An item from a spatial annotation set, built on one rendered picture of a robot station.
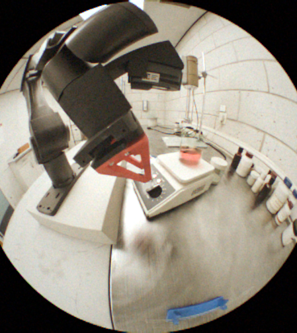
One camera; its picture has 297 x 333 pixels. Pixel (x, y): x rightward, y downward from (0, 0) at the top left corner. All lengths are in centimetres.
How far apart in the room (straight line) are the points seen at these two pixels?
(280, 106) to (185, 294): 72
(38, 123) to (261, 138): 81
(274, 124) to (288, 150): 14
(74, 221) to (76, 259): 10
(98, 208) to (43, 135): 16
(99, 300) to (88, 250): 11
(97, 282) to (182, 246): 17
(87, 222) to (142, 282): 14
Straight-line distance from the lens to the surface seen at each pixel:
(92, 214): 17
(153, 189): 20
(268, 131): 66
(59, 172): 24
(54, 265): 29
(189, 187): 22
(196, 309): 24
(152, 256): 21
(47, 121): 23
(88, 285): 24
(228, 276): 27
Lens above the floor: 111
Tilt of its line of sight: 33 degrees down
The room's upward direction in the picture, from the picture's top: straight up
